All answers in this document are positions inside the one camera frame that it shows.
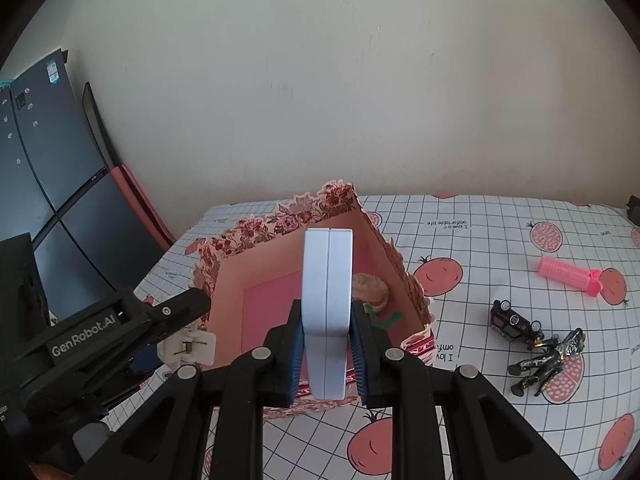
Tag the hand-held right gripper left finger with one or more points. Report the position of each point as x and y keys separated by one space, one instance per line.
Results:
x=297 y=355

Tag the thin black board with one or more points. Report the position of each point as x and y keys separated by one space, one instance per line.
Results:
x=97 y=125

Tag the pink flat board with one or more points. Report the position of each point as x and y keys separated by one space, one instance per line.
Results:
x=145 y=205

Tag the red floral cardboard box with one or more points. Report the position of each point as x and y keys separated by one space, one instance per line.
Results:
x=280 y=260

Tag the black gold robot figure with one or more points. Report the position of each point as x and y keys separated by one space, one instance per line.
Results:
x=545 y=362

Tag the pink hair roller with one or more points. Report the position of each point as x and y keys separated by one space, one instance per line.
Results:
x=565 y=270

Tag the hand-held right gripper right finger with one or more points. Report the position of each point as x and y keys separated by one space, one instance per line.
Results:
x=359 y=355

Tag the checked pomegranate print desktop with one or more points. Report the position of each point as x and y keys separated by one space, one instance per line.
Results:
x=480 y=260

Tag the black power adapter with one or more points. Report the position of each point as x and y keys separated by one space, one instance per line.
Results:
x=634 y=215

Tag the white round case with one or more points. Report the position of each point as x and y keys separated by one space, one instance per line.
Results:
x=327 y=310

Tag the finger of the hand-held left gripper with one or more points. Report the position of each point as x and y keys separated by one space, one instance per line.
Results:
x=182 y=304
x=142 y=362

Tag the dark grey refrigerator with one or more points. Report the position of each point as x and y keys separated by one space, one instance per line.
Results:
x=50 y=160

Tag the black toy car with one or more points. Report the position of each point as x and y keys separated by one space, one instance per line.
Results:
x=512 y=324

